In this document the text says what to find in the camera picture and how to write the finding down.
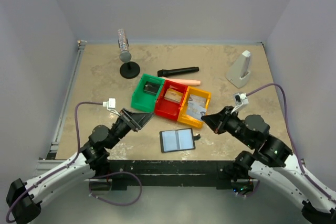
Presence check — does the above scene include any silver VIP card stack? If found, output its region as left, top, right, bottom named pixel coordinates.
left=188, top=94, right=207, bottom=107

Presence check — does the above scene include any gold card stack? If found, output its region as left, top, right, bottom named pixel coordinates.
left=164, top=88, right=183, bottom=103

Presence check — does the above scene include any yellow plastic bin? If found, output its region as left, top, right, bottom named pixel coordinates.
left=177, top=86, right=211, bottom=129

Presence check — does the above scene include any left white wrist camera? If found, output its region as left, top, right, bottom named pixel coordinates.
left=102, top=98, right=120, bottom=116

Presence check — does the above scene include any green plastic bin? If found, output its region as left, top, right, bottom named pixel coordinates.
left=131, top=73, right=164, bottom=112

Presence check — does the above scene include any black card stack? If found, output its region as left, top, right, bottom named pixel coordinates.
left=143, top=81, right=160, bottom=95

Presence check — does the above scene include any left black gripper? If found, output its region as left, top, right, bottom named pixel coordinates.
left=107, top=108, right=155, bottom=150

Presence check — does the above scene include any red plastic bin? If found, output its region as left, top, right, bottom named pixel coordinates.
left=154, top=80, right=187, bottom=121

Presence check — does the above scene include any silver credit card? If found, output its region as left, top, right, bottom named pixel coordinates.
left=186, top=103, right=207, bottom=121

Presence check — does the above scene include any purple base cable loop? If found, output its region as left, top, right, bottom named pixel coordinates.
left=89, top=171, right=144, bottom=205

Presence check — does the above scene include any glitter microphone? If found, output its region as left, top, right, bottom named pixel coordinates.
left=118, top=29, right=131, bottom=63

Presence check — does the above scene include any black microphone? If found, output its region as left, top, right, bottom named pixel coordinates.
left=157, top=67, right=200, bottom=77

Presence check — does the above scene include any aluminium frame rail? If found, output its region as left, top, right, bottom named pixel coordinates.
left=19, top=40, right=87, bottom=224

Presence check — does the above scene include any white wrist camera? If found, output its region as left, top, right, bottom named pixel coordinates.
left=231, top=92, right=249, bottom=114
left=102, top=98, right=120, bottom=116

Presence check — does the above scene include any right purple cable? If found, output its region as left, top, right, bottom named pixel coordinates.
left=245, top=82, right=336, bottom=205

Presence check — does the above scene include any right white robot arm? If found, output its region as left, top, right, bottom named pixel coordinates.
left=201, top=106, right=335, bottom=223

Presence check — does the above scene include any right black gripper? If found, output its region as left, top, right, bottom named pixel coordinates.
left=201, top=105, right=255, bottom=147

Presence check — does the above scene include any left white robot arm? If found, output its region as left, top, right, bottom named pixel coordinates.
left=6, top=109, right=154, bottom=223

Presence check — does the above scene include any black round microphone stand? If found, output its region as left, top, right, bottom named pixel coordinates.
left=120, top=61, right=140, bottom=79

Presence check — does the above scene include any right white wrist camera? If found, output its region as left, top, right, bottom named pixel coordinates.
left=231, top=92, right=249, bottom=114

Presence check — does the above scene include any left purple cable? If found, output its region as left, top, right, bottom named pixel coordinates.
left=5, top=101, right=108, bottom=222

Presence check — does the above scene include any white wedge charging dock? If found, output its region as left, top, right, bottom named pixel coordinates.
left=225, top=50, right=251, bottom=88

